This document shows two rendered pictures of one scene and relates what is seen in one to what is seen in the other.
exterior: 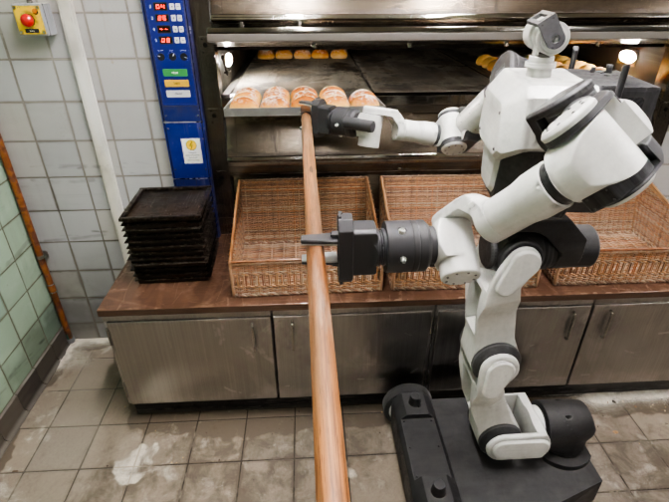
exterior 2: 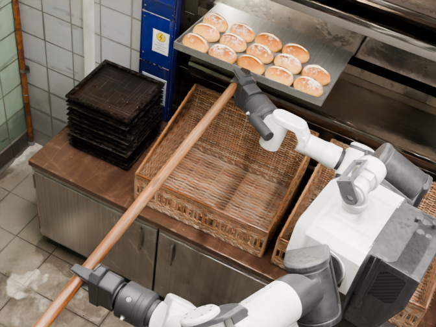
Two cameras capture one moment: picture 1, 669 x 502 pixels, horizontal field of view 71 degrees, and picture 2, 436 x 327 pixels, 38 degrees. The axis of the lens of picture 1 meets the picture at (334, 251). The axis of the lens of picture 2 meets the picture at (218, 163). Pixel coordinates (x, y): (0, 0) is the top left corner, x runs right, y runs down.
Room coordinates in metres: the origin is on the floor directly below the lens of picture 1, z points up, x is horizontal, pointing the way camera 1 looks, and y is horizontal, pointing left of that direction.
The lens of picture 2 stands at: (0.03, -0.54, 2.45)
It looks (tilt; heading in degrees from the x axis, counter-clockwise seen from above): 45 degrees down; 23
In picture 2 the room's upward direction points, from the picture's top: 10 degrees clockwise
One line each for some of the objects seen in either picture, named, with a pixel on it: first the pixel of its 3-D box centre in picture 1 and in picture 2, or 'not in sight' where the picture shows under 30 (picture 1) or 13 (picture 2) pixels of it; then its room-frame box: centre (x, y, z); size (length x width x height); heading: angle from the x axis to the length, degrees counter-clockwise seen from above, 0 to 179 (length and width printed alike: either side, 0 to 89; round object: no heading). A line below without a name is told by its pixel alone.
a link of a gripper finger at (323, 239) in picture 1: (319, 237); (84, 272); (0.69, 0.02, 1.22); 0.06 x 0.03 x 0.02; 93
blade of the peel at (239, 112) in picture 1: (305, 99); (266, 47); (1.80, 0.11, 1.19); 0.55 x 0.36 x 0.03; 94
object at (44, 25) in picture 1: (34, 19); not in sight; (1.82, 1.04, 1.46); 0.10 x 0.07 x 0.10; 93
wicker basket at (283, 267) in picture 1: (306, 231); (226, 166); (1.65, 0.11, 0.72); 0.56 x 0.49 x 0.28; 94
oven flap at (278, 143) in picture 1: (442, 133); (412, 128); (1.95, -0.45, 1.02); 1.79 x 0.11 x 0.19; 93
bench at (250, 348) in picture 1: (415, 316); (311, 285); (1.66, -0.36, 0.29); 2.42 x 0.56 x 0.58; 93
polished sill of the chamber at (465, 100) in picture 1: (445, 98); (427, 94); (1.97, -0.45, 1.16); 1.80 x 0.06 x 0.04; 93
